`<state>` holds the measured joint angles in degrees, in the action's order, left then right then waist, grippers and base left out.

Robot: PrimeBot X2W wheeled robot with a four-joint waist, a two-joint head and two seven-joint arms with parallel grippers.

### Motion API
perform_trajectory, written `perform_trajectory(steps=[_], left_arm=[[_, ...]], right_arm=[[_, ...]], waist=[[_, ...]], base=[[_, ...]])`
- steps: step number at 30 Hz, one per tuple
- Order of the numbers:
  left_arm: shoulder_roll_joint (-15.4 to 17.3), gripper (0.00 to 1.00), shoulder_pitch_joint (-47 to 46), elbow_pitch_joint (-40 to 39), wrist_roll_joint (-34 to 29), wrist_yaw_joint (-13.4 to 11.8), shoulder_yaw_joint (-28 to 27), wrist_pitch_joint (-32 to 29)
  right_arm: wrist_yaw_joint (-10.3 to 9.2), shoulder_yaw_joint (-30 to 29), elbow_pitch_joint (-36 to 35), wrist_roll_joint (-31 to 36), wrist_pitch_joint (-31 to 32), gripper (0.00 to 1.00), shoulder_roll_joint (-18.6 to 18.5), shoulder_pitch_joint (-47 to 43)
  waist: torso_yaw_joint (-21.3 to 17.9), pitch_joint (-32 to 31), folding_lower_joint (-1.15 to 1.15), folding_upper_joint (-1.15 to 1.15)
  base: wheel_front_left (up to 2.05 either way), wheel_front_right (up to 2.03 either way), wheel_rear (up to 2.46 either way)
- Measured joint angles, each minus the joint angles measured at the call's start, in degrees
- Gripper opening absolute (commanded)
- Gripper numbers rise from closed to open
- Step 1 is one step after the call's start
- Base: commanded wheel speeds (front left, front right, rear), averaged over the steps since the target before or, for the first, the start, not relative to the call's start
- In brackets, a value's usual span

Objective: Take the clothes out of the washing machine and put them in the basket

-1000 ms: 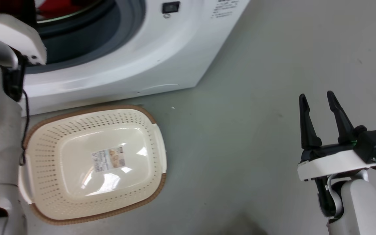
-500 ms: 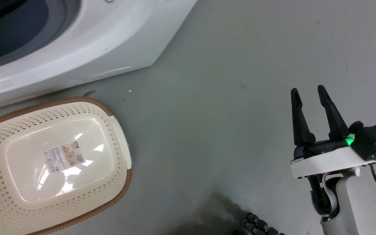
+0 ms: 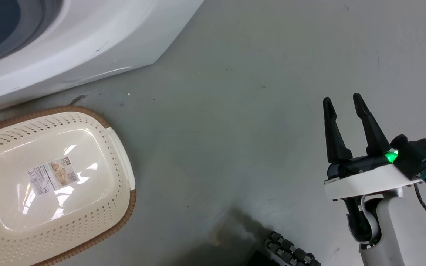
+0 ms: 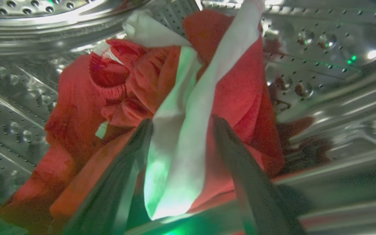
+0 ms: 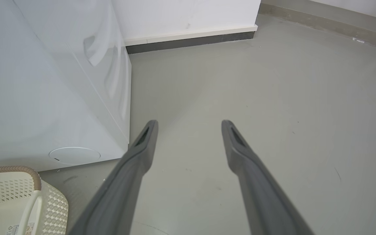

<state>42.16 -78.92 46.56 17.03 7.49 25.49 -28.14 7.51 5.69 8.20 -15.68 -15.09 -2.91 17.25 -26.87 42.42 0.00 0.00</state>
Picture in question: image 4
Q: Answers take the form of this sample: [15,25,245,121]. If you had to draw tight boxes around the red and white garment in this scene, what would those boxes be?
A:
[0,0,286,230]

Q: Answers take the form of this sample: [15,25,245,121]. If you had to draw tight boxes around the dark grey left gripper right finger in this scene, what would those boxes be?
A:
[212,115,307,235]

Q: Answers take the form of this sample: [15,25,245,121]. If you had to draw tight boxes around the stainless steel washing machine drum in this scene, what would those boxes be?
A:
[0,0,376,235]

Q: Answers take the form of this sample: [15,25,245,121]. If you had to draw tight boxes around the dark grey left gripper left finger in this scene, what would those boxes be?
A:
[63,118,153,235]

